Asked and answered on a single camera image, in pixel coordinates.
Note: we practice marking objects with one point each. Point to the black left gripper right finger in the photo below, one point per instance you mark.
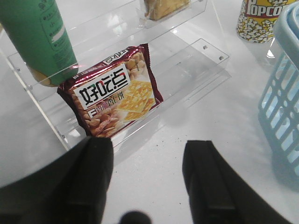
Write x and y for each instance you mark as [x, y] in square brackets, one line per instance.
[217, 194]

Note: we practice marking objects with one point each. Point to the light blue plastic basket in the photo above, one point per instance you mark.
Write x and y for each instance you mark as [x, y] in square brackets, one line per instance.
[279, 103]

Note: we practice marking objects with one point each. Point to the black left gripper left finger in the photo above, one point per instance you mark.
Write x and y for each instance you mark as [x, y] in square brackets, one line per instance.
[70, 190]

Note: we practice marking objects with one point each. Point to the green cartoon snack canister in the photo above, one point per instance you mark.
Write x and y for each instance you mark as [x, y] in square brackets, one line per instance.
[37, 31]

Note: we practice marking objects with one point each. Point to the bread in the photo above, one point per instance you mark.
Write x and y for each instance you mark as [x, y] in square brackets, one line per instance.
[158, 9]

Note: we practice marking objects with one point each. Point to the clear acrylic display shelf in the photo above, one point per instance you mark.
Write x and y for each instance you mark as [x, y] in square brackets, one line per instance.
[183, 61]

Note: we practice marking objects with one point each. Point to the maroon almond cracker packet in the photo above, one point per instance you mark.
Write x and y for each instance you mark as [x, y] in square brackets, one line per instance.
[114, 93]

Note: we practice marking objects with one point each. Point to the yellow popcorn bucket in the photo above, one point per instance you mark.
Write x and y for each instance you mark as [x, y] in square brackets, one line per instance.
[257, 19]

